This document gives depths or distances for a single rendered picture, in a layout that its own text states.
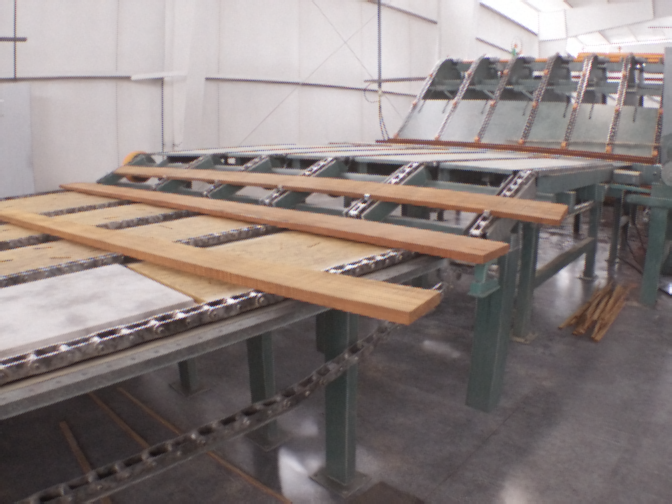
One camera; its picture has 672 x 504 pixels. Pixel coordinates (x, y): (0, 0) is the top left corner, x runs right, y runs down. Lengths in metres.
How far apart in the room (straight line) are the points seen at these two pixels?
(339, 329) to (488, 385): 0.94
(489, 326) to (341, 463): 0.86
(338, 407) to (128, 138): 6.34
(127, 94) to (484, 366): 6.47
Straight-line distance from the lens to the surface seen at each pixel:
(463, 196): 2.18
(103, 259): 1.62
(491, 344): 2.20
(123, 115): 7.58
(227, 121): 8.49
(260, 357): 1.91
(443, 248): 1.49
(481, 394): 2.32
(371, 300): 1.02
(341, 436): 1.74
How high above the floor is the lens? 1.21
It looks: 14 degrees down
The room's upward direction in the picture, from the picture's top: straight up
